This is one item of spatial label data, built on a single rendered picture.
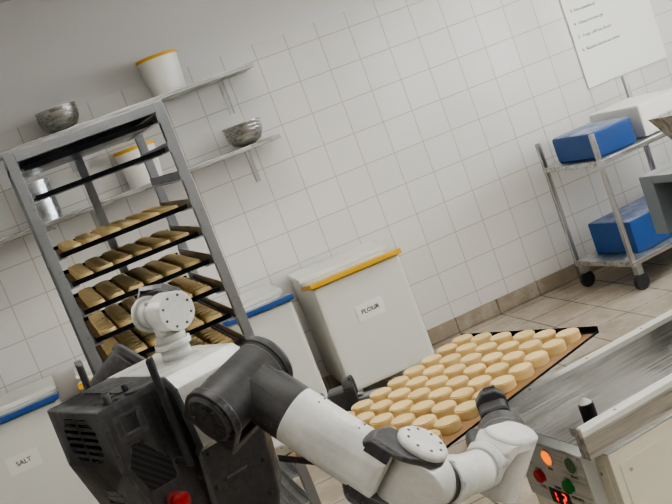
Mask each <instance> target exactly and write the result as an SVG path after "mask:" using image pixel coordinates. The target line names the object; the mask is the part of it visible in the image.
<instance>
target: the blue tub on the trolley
mask: <svg viewBox="0 0 672 504"><path fill-rule="evenodd" d="M590 134H594V136H595V139H596V142H597V145H598V148H599V151H600V154H601V157H603V156H606V155H608V154H610V153H613V152H615V151H617V150H619V149H622V148H624V147H626V146H628V145H631V144H633V143H634V142H635V141H636V137H635V134H634V131H633V128H632V125H631V122H630V119H629V118H628V117H622V118H616V119H610V120H605V121H599V122H593V123H588V124H586V125H583V126H581V127H579V128H576V129H574V130H572V131H569V132H567V133H565V134H562V135H560V136H558V137H555V138H554V139H553V140H552V143H553V146H554V149H555V152H556V155H557V157H558V160H559V162H560V163H566V162H575V161H584V160H593V159H595V156H594V153H593V150H592V147H591V144H590V141H589V138H588V135H590Z"/></svg>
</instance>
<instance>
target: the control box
mask: <svg viewBox="0 0 672 504"><path fill-rule="evenodd" d="M536 435H537V437H538V440H537V443H536V446H535V449H534V452H533V455H532V458H531V461H530V464H529V467H528V470H527V473H526V476H527V479H528V482H529V485H530V488H531V490H532V492H533V493H536V494H538V495H541V496H543V497H545V498H548V499H550V500H553V501H554V502H556V501H555V500H554V497H553V496H554V495H555V492H556V494H557V497H558V500H559V501H558V502H559V504H564V501H563V500H564V499H565V496H566V498H567V501H568V503H569V504H609V502H608V499H607V496H606V493H605V490H604V487H603V485H602V482H601V479H600V476H599V473H598V470H597V467H596V462H595V459H594V460H592V461H590V460H587V459H584V458H582V456H581V453H580V450H579V447H578V446H576V445H572V444H569V443H566V442H563V441H559V440H556V439H553V438H550V437H546V436H543V435H540V434H537V433H536ZM542 451H545V452H546V453H547V454H548V455H549V457H550V459H551V465H547V464H546V463H545V462H544V461H543V459H542V457H541V452H542ZM565 459H568V460H570V461H571V462H572V464H573V465H574V467H575V473H574V474H572V473H570V472H569V471H568V470H567V468H566V466H565V464H564V460H565ZM536 469H539V470H540V471H541V472H542V473H543V475H544V477H545V482H543V483H539V482H538V481H537V480H536V479H535V477H534V475H533V472H534V470H536ZM565 479H567V480H568V481H569V482H570V483H571V484H572V486H573V488H574V493H572V494H567V493H566V492H565V491H564V489H563V488H562V481H563V480H565ZM552 490H554V491H555V492H553V493H554V495H553V494H552ZM562 494H565V496H563V497H564V499H563V498H562ZM558 502H557V503H558Z"/></svg>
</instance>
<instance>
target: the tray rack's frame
mask: <svg viewBox="0 0 672 504"><path fill-rule="evenodd" d="M154 113H155V110H154V107H153V105H152V103H150V104H147V105H145V106H142V107H139V108H136V109H133V110H131V111H128V112H125V113H122V114H120V115H117V116H114V117H111V118H108V119H106V120H103V121H100V122H97V123H94V124H92V125H89V126H86V127H83V128H81V129H78V130H75V131H72V132H69V133H67V134H64V135H61V136H58V137H55V138H53V139H50V140H47V141H44V142H41V143H39V144H36V145H33V146H30V147H28V148H25V149H22V150H19V151H16V152H14V153H13V154H14V157H15V159H16V162H17V164H18V163H19V166H20V168H21V170H24V169H23V167H24V166H26V165H29V164H32V163H35V162H37V161H40V160H43V159H46V158H48V157H51V156H54V155H57V154H59V153H62V152H65V151H68V150H70V149H73V148H76V147H79V146H81V145H84V144H87V143H90V142H92V141H95V140H98V139H101V138H103V137H106V136H109V135H112V134H114V133H117V132H120V131H123V130H125V129H128V128H131V127H134V126H136V125H139V124H142V123H143V122H145V121H146V120H147V119H149V118H150V117H151V116H153V115H154ZM134 140H135V142H136V145H137V147H138V149H139V152H140V154H141V155H142V154H144V153H146V152H148V151H149V149H148V147H147V144H146V142H145V139H144V137H143V134H142V135H140V136H139V137H137V138H136V139H134ZM3 162H4V159H3ZM74 162H75V164H76V167H77V169H78V172H79V174H80V177H81V179H82V178H85V177H88V176H89V173H88V171H87V168H86V166H85V163H84V161H83V159H82V158H80V159H77V160H74ZM144 164H145V167H146V169H147V172H148V174H149V177H150V179H151V178H154V177H158V176H159V174H158V171H157V169H156V167H155V164H154V162H153V159H152V160H150V161H147V162H145V163H144ZM4 168H5V170H6V173H7V175H8V177H9V180H10V182H11V184H12V187H13V189H14V191H15V194H16V196H17V198H18V201H19V203H20V205H21V208H22V210H23V212H24V215H25V217H26V219H27V222H28V224H29V227H30V229H31V231H32V234H33V236H34V238H35V241H36V243H37V245H38V248H39V250H40V252H41V255H42V257H43V259H44V262H45V264H46V266H47V269H48V271H49V273H50V276H51V278H52V280H53V283H54V285H55V287H56V290H57V292H58V295H59V297H60V299H61V302H62V304H63V306H64V309H65V311H66V313H67V316H68V318H69V320H70V323H71V325H72V327H73V330H74V332H75V334H76V337H77V339H78V341H79V344H80V346H81V348H82V351H83V353H84V355H85V358H86V360H87V363H88V365H89V367H90V370H91V372H92V374H93V376H94V375H95V373H94V371H93V368H92V366H91V364H90V361H89V359H88V356H87V354H86V352H85V349H84V347H83V345H82V342H81V340H80V338H79V335H78V333H77V331H76V328H75V326H74V324H73V321H72V319H71V317H70V314H69V312H68V310H67V307H66V305H65V303H64V300H63V298H62V295H61V293H60V291H59V288H58V286H57V284H56V281H55V279H54V277H53V274H52V272H51V270H50V267H49V265H48V263H47V260H46V258H45V256H44V253H43V251H42V249H41V246H40V244H39V241H38V239H37V237H36V234H35V232H34V230H33V227H32V225H31V223H30V220H29V218H28V216H27V213H26V211H25V209H24V206H23V204H22V202H21V199H20V197H19V195H18V192H17V190H16V188H15V185H14V183H13V180H12V178H11V176H10V173H9V171H8V169H7V166H6V164H5V162H4ZM84 186H85V189H86V191H87V193H88V196H89V198H90V201H91V203H92V205H93V208H94V210H95V213H96V215H97V218H98V220H99V222H100V225H101V226H108V224H109V222H108V219H107V217H106V214H105V212H104V209H103V207H102V205H101V202H100V200H99V197H98V195H97V192H96V190H95V188H94V185H93V183H92V182H90V183H87V184H84ZM154 189H155V192H156V194H157V197H158V199H159V202H163V201H169V199H168V196H167V194H166V191H165V189H164V186H159V187H154ZM166 219H167V221H168V224H169V225H179V224H178V221H177V219H176V216H175V214H173V215H171V216H168V217H166ZM107 242H108V244H109V246H110V249H111V250H113V249H114V250H117V249H118V247H119V246H118V243H117V241H116V238H112V239H110V240H107ZM177 246H178V248H181V249H187V250H189V249H188V246H187V244H186V242H183V243H181V244H178V245H177ZM119 271H120V273H124V274H125V273H127V272H128V271H129V270H128V268H127V266H124V267H122V268H119Z"/></svg>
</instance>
